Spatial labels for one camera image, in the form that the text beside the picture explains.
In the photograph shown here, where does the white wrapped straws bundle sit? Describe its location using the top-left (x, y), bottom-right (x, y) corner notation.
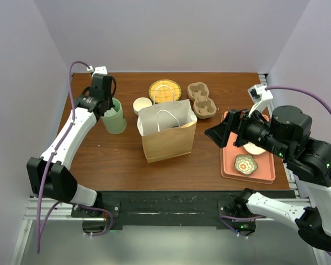
top-left (104, 108), bottom-right (118, 117)

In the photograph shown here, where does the brown paper bag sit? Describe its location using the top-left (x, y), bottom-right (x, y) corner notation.
top-left (137, 99), bottom-right (197, 163)

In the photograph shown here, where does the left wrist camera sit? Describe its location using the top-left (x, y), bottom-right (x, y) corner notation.
top-left (87, 66), bottom-right (108, 76)

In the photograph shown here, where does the floral patterned small dish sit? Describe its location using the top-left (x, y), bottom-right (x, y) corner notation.
top-left (234, 154), bottom-right (258, 175)

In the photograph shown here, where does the white square bowl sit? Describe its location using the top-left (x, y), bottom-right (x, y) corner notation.
top-left (243, 142), bottom-right (265, 155)

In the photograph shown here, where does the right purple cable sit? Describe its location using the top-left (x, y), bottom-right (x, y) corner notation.
top-left (219, 86), bottom-right (331, 256)

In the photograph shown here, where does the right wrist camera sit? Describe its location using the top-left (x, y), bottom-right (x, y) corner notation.
top-left (248, 84), bottom-right (273, 117)

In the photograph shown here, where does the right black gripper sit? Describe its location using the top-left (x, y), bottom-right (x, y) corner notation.
top-left (204, 102), bottom-right (289, 157)

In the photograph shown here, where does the cardboard cup carrier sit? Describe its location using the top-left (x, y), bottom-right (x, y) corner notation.
top-left (187, 82), bottom-right (217, 119)

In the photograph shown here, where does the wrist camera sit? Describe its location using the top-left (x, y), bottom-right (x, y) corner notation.
top-left (87, 66), bottom-right (108, 76)
top-left (248, 84), bottom-right (273, 117)

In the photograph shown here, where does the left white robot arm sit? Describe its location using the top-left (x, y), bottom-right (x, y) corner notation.
top-left (26, 73), bottom-right (116, 216)

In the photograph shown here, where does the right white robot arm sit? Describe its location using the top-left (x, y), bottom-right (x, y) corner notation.
top-left (205, 105), bottom-right (331, 252)

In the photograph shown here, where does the aluminium frame rail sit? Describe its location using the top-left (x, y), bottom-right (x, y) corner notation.
top-left (10, 198), bottom-right (108, 264)

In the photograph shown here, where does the pink plastic tray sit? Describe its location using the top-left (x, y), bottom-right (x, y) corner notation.
top-left (220, 111), bottom-right (276, 185)

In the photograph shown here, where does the green straw holder cup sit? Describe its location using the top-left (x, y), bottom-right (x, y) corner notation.
top-left (100, 98), bottom-right (127, 135)

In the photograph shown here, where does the yellow woven coaster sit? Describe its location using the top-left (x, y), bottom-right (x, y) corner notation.
top-left (148, 79), bottom-right (182, 104)

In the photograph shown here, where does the stack of paper cups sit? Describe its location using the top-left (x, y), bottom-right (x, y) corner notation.
top-left (132, 97), bottom-right (152, 115)

